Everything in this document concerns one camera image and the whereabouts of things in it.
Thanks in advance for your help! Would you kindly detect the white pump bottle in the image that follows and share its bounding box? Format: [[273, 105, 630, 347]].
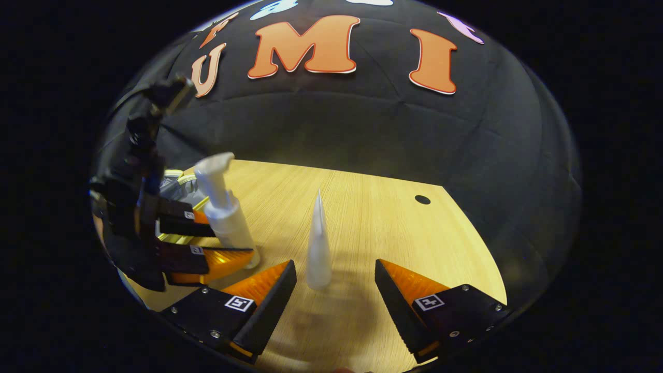
[[194, 152, 261, 270]]

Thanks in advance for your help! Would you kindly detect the pale yellow suitcase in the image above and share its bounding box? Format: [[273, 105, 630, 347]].
[[155, 168, 211, 245]]

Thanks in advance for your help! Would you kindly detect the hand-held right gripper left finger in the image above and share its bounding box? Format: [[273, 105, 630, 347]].
[[160, 260, 298, 365]]

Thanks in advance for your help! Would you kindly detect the white squeeze tube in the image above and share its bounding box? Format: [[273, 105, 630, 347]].
[[306, 189, 333, 291]]

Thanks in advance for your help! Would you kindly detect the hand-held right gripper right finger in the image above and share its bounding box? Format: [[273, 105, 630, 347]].
[[374, 259, 511, 364]]

